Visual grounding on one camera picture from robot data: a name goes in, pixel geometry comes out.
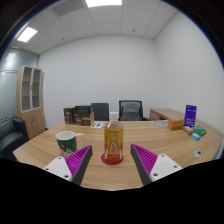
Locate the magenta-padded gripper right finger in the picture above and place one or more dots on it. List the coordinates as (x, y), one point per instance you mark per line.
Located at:
(146, 159)

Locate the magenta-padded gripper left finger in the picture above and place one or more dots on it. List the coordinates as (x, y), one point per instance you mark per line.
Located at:
(78, 160)

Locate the yellow-labelled drink bottle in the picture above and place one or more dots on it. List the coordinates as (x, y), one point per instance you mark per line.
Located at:
(113, 140)

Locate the green and white mug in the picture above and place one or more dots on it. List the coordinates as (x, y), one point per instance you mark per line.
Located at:
(66, 143)

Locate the flat round red coaster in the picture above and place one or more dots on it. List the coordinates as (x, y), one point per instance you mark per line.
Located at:
(112, 163)

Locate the flat round white disc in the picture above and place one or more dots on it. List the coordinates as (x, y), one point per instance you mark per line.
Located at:
(160, 123)

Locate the brown cardboard box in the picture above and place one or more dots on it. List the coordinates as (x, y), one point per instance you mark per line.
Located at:
(85, 120)

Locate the white and green booklet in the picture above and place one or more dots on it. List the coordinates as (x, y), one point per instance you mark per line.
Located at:
(98, 125)

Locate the orange-brown box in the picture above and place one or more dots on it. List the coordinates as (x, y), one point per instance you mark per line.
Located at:
(175, 124)

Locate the small dark brown box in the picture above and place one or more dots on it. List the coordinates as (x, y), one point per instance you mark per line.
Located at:
(68, 116)

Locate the wide dark brown box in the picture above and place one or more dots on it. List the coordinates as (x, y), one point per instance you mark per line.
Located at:
(82, 110)

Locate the small tan box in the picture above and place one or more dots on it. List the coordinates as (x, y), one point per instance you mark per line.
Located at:
(187, 130)

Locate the black mesh office chair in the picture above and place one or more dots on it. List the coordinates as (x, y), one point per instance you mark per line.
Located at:
(131, 110)

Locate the small round silver object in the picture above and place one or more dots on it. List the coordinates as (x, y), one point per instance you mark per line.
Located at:
(197, 153)

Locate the small light blue box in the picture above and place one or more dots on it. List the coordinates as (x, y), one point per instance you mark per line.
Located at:
(195, 136)

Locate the flat green box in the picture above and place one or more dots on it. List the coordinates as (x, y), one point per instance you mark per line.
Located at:
(199, 130)

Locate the wooden shelf cabinet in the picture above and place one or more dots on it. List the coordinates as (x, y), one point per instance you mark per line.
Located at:
(31, 121)

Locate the upright purple box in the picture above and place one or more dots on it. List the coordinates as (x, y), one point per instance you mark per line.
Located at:
(190, 115)

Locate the black leather sofa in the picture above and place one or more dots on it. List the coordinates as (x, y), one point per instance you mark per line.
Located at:
(11, 140)

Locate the rectangular ceiling light panel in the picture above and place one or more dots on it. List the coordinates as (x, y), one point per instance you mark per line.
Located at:
(103, 3)
(27, 34)

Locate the grey ceiling air vent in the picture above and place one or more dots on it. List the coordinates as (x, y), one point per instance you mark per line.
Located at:
(68, 7)

